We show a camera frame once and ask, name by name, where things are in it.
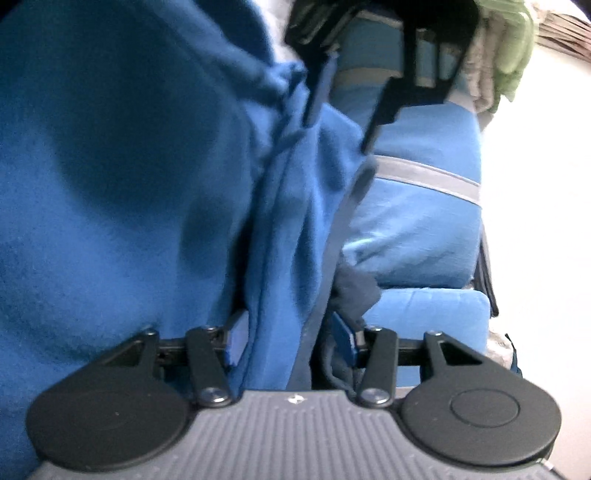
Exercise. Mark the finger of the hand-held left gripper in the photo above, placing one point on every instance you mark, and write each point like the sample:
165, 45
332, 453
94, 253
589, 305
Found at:
392, 104
318, 97

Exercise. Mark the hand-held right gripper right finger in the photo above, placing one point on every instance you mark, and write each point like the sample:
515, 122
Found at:
344, 337

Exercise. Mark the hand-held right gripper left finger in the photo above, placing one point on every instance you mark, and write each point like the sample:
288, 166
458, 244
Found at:
235, 337

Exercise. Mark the blue fleece jacket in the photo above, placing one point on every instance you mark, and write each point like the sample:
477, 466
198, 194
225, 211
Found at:
115, 184

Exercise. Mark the blue pillow with grey stripes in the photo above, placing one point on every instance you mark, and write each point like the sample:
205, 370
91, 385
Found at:
429, 318
415, 230

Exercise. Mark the beige fuzzy blanket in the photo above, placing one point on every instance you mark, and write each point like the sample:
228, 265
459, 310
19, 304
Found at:
482, 78

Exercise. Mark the light green blanket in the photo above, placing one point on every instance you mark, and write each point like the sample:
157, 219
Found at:
512, 50

